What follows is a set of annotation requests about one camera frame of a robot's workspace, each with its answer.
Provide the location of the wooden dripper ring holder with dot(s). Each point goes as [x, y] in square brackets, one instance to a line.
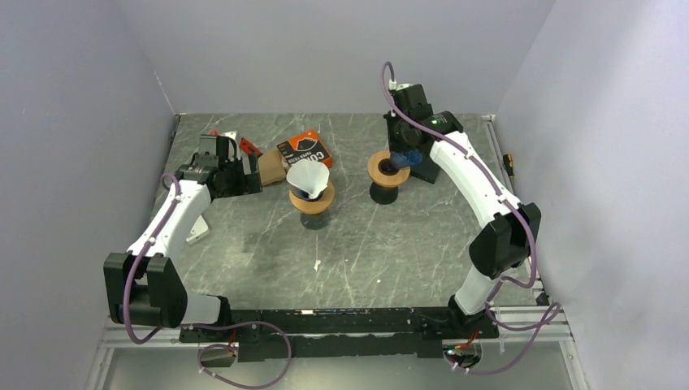
[316, 207]

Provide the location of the orange coffee filter box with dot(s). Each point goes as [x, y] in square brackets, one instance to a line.
[307, 145]

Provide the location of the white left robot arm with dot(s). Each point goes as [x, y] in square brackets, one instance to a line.
[143, 286]

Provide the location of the white square box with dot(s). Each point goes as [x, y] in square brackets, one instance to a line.
[199, 230]

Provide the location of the red and black cup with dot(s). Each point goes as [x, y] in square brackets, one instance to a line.
[383, 195]

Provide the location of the glass carafe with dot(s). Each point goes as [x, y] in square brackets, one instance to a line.
[315, 221]

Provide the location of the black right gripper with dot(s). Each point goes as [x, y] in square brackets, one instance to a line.
[393, 145]

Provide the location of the red handled adjustable wrench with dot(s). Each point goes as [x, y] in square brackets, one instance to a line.
[249, 146]

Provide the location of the brown paper filter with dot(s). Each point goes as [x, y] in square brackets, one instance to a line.
[271, 167]

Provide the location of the black rectangular box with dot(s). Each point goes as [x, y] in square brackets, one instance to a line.
[425, 170]

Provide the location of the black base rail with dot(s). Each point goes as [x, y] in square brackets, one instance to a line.
[329, 333]

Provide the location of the blue ribbed dripper cone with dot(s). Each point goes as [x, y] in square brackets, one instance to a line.
[404, 159]

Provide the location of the white paper coffee filter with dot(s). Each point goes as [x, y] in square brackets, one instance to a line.
[308, 179]

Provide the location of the yellow black screwdriver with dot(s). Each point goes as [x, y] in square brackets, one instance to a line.
[508, 164]

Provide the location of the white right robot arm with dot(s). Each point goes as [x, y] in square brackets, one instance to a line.
[435, 142]

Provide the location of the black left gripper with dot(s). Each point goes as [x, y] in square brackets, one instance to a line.
[248, 184]

